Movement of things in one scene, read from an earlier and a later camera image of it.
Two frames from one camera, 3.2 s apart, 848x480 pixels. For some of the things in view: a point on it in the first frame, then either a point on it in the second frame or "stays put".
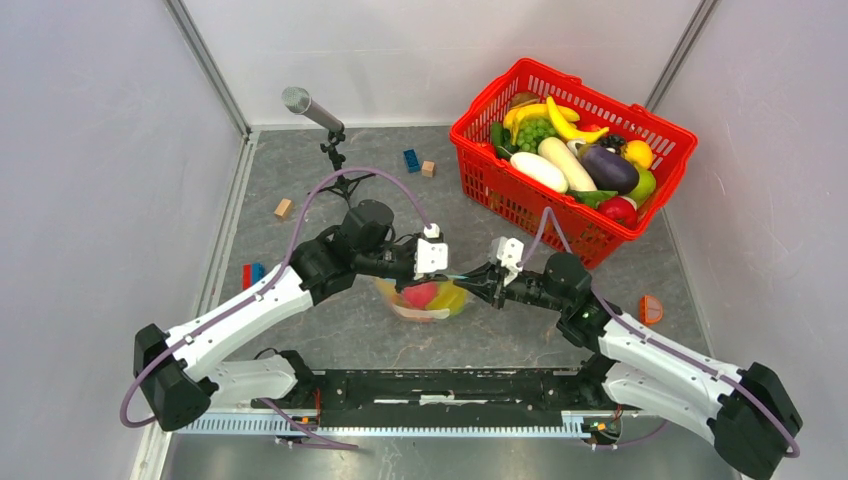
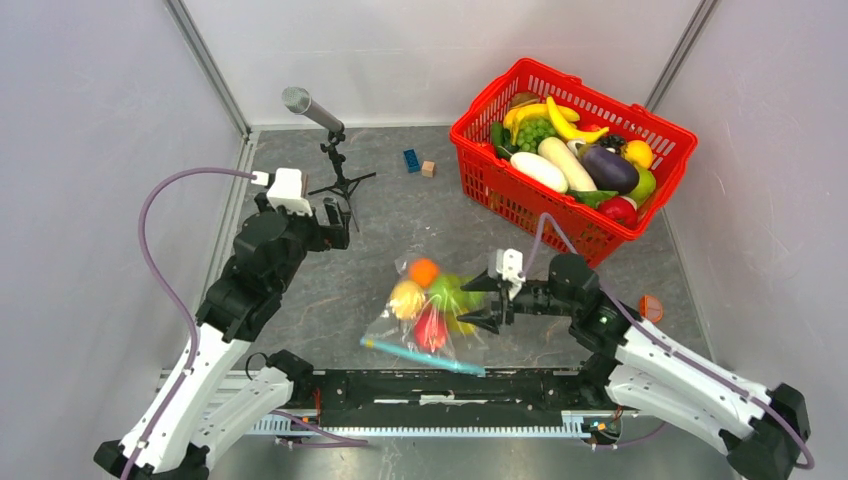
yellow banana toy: x=584 y=135 stays put
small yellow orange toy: x=639 y=153 stays put
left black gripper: x=408 y=279 to x=335 y=234
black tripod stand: x=343 y=186 stays put
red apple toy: x=421 y=294 to x=431 y=330
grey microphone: x=299 y=100 stays put
